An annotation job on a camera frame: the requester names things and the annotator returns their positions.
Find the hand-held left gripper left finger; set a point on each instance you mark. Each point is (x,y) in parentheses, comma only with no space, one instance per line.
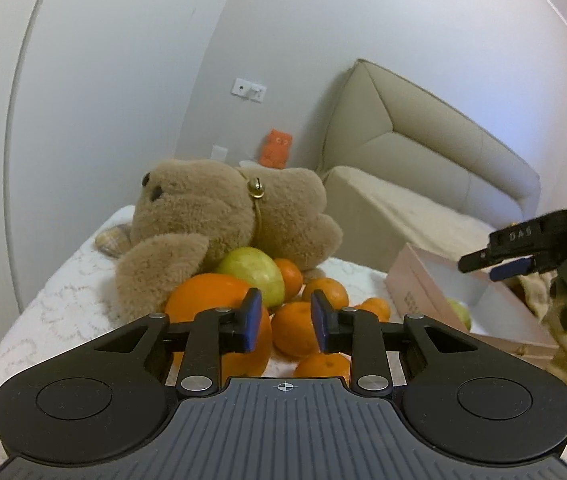
(252,321)

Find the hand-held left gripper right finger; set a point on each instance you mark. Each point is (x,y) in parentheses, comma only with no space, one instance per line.
(321,323)

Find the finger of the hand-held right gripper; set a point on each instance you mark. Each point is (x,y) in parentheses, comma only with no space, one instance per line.
(511,268)
(473,261)

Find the pink cardboard box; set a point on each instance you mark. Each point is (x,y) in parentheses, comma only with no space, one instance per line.
(463,285)

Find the small mandarin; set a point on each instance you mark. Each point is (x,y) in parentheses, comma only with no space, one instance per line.
(323,366)
(293,330)
(374,308)
(331,291)
(289,275)

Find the large green guava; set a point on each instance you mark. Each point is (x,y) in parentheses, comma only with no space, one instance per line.
(251,270)

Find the small green guava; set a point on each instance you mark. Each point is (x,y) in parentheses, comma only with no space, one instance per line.
(459,314)

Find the large orange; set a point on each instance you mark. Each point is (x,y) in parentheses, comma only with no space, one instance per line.
(198,300)

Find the pink box lid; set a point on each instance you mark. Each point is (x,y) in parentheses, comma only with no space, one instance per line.
(503,346)

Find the brown plush bear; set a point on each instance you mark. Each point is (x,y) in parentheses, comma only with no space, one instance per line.
(203,200)

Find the white side table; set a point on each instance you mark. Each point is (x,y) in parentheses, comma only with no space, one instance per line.
(248,163)

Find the beige upholstered headboard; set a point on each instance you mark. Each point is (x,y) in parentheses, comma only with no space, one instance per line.
(413,110)

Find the orange bear figure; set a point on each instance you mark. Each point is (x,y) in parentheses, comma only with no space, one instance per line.
(276,149)

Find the white lace bed cover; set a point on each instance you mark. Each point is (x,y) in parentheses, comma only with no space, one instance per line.
(63,300)

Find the blank white wall plate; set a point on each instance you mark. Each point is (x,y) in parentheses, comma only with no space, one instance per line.
(219,154)

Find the white wall socket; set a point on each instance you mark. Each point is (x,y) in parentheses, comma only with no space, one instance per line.
(257,92)

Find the single-hole white wall plate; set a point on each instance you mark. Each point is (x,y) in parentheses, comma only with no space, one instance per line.
(240,88)

